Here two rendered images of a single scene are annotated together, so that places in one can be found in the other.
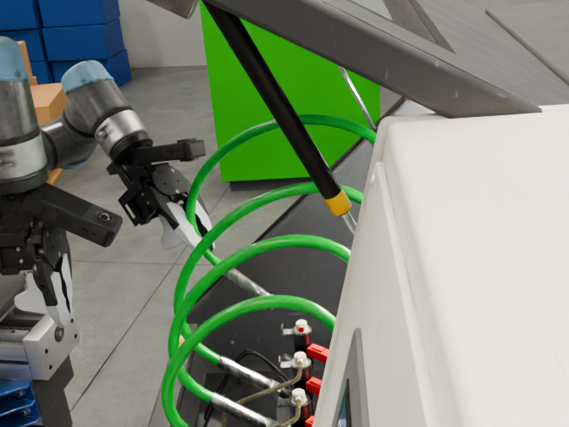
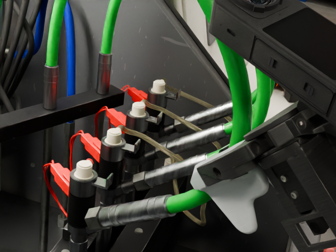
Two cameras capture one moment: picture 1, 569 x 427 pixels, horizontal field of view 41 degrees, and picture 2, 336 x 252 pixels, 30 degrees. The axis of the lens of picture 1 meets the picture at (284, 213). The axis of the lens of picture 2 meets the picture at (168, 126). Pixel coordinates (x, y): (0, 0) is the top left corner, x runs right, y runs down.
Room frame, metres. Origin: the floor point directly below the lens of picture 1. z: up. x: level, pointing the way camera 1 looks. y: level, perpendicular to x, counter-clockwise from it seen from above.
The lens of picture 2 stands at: (1.45, 0.16, 1.47)
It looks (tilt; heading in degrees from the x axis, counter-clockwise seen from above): 27 degrees down; 189
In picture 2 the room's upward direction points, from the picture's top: 8 degrees clockwise
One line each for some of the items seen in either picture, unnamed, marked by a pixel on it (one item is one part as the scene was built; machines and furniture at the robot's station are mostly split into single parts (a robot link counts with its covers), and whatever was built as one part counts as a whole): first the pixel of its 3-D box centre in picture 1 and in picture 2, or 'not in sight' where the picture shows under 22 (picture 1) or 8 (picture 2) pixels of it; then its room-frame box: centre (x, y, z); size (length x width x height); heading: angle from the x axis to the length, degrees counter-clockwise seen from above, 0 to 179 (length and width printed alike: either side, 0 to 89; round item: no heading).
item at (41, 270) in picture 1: (45, 271); not in sight; (0.82, 0.29, 1.31); 0.05 x 0.02 x 0.09; 175
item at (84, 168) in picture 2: (301, 330); (84, 174); (0.93, -0.01, 1.12); 0.02 x 0.02 x 0.03
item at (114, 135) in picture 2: (301, 363); (113, 141); (0.85, 0.00, 1.12); 0.02 x 0.02 x 0.03
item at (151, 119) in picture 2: (288, 398); (147, 115); (0.78, 0.02, 1.12); 0.03 x 0.02 x 0.01; 85
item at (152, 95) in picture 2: not in sight; (156, 158); (0.70, 0.02, 1.02); 0.05 x 0.03 x 0.21; 85
